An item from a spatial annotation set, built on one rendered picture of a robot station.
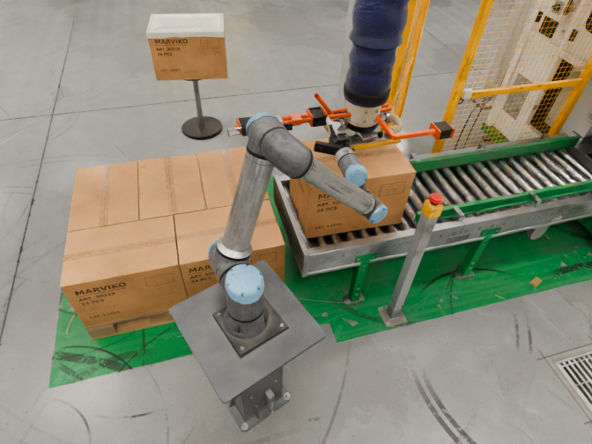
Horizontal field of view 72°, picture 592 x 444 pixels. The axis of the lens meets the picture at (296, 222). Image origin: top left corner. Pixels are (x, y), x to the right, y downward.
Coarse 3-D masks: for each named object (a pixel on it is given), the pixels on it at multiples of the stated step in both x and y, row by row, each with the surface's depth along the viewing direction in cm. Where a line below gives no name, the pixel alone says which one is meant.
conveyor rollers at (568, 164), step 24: (456, 168) 292; (480, 168) 294; (504, 168) 296; (528, 168) 297; (552, 168) 298; (576, 168) 300; (288, 192) 267; (480, 192) 273; (504, 192) 275; (408, 216) 259; (336, 240) 239
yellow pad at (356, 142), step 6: (378, 132) 210; (384, 132) 214; (354, 138) 206; (360, 138) 209; (378, 138) 210; (384, 138) 210; (390, 138) 210; (354, 144) 206; (360, 144) 206; (366, 144) 207; (372, 144) 207; (378, 144) 208; (384, 144) 210
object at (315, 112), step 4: (308, 108) 203; (312, 108) 204; (316, 108) 205; (320, 108) 205; (308, 112) 200; (312, 112) 202; (316, 112) 202; (320, 112) 203; (324, 112) 201; (308, 116) 202; (312, 116) 197; (316, 116) 200; (320, 116) 198; (324, 116) 199; (312, 120) 199; (316, 120) 199; (320, 120) 199; (324, 120) 201; (312, 124) 201; (316, 124) 200; (320, 124) 201; (324, 124) 202
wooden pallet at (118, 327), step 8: (160, 312) 248; (168, 312) 261; (120, 320) 243; (128, 320) 244; (136, 320) 257; (144, 320) 257; (152, 320) 257; (160, 320) 257; (168, 320) 257; (88, 328) 239; (96, 328) 241; (104, 328) 244; (112, 328) 246; (120, 328) 252; (128, 328) 253; (136, 328) 253; (144, 328) 255; (96, 336) 247; (104, 336) 249
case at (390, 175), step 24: (312, 144) 236; (336, 168) 221; (384, 168) 223; (408, 168) 224; (312, 192) 213; (384, 192) 227; (408, 192) 232; (312, 216) 226; (336, 216) 231; (360, 216) 237
